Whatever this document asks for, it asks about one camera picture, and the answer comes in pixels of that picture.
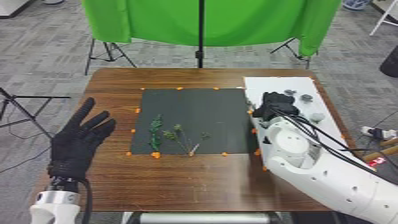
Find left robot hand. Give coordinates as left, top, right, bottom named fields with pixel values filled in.
left=47, top=97, right=120, bottom=183

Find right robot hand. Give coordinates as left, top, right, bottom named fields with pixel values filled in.
left=253, top=91, right=303, bottom=122

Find dark mat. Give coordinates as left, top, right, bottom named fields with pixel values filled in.
left=129, top=88, right=258, bottom=156

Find leafy green sprig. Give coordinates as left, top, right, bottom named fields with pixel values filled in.
left=148, top=114, right=166, bottom=152

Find black tripod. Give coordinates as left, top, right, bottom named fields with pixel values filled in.
left=0, top=87, right=74, bottom=140

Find black backdrop stand legs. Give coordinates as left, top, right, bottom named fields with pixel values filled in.
left=269, top=36, right=315, bottom=70
left=84, top=37, right=139, bottom=76

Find black stand pole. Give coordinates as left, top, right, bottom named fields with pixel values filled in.
left=196, top=0, right=209, bottom=69

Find pale grey bar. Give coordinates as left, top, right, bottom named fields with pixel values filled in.
left=125, top=211, right=281, bottom=224

